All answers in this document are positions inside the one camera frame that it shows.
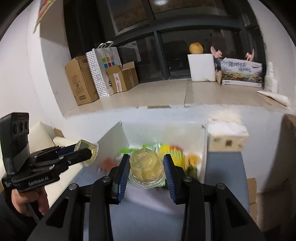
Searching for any clear yellow jelly cup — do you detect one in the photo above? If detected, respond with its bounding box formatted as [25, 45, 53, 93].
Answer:
[129, 153, 166, 189]

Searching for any yellow fruit jelly cup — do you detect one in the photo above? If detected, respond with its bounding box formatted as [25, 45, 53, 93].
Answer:
[74, 140, 99, 167]

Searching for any small green seaweed snack pack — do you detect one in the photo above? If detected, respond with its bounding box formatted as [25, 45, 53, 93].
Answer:
[116, 143, 164, 159]

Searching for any person left hand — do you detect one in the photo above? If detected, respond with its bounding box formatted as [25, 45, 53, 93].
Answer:
[11, 187, 49, 216]

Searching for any pink jelly cup right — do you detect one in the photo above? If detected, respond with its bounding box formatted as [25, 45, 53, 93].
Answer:
[97, 158, 118, 173]

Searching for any white leather sofa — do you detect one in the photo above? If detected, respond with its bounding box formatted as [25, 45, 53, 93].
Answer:
[0, 121, 77, 186]

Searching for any clear fruit jelly cup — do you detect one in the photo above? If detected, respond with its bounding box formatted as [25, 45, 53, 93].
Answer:
[185, 154, 200, 179]

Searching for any yellow snack bag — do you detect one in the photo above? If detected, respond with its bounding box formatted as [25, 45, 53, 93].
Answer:
[158, 144, 185, 169]

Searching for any white storage box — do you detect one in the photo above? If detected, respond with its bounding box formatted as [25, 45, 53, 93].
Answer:
[75, 121, 207, 185]

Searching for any white tissue pack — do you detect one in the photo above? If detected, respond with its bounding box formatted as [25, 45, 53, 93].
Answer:
[207, 118, 249, 153]

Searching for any small open cardboard box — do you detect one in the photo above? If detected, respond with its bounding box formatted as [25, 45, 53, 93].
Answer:
[106, 61, 139, 93]

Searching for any large brown cardboard box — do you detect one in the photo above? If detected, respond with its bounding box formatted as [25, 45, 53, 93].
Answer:
[65, 55, 99, 105]

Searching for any white dotted paper bag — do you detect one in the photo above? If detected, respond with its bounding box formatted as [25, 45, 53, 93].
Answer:
[86, 41, 121, 98]

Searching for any white foam box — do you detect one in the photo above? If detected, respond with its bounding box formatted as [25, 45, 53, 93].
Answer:
[188, 54, 216, 82]

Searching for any printed landscape gift box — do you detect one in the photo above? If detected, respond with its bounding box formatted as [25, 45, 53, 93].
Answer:
[220, 58, 263, 88]

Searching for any white plastic bottle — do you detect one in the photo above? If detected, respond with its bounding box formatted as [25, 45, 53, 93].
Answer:
[264, 62, 278, 93]

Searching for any yellow pomelo fruit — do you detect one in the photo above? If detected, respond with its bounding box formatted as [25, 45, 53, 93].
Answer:
[189, 42, 204, 54]

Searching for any black tracking camera left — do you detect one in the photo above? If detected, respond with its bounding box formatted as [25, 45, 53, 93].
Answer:
[1, 113, 30, 175]

